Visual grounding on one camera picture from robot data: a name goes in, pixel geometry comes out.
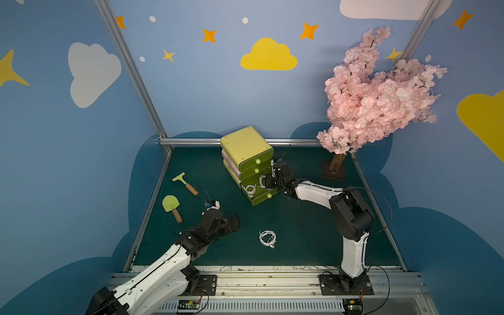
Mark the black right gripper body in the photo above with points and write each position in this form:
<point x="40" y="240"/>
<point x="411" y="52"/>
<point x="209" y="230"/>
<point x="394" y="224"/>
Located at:
<point x="272" y="182"/>

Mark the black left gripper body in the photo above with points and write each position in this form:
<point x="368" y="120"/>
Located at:
<point x="222" y="224"/>

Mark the yellow-green drawer cabinet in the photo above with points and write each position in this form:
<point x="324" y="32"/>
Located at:
<point x="246" y="157"/>

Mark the white wired earphones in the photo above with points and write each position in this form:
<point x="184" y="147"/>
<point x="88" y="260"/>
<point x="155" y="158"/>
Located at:
<point x="250" y="190"/>
<point x="267" y="238"/>
<point x="263" y="181"/>

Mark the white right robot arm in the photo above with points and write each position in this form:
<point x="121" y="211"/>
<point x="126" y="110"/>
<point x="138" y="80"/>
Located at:
<point x="353" y="217"/>

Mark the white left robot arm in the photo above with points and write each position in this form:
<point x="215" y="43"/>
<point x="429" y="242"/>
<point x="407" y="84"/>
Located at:
<point x="172" y="275"/>

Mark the pink blossom artificial tree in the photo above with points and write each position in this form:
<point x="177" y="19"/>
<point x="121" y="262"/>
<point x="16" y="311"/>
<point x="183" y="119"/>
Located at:
<point x="366" y="106"/>

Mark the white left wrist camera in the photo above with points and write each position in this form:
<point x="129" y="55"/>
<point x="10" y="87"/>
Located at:
<point x="212" y="204"/>

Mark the round green spatula wooden handle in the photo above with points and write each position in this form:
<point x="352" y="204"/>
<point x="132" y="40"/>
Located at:
<point x="170" y="204"/>

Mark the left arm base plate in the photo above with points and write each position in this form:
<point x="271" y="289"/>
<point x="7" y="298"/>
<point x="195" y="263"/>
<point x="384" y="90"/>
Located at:
<point x="204" y="282"/>

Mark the green scraper with wooden handle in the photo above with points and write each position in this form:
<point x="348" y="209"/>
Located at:
<point x="181" y="178"/>

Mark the aluminium front rail platform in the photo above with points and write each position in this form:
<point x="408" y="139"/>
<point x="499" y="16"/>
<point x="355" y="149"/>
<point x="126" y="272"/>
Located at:
<point x="296" y="290"/>

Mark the aluminium back frame rail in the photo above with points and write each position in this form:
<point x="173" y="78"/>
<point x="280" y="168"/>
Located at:
<point x="208" y="142"/>

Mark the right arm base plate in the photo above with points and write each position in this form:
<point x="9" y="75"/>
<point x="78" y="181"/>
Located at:
<point x="334" y="284"/>

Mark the aluminium right frame post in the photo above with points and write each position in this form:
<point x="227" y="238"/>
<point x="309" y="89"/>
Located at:
<point x="422" y="27"/>

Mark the aluminium frame post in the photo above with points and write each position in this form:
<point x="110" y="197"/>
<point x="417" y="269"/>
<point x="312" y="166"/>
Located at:
<point x="106" y="12"/>
<point x="422" y="27"/>

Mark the aluminium left frame post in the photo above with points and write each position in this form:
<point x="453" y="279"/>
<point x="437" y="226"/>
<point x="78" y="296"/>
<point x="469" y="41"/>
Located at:
<point x="106" y="12"/>

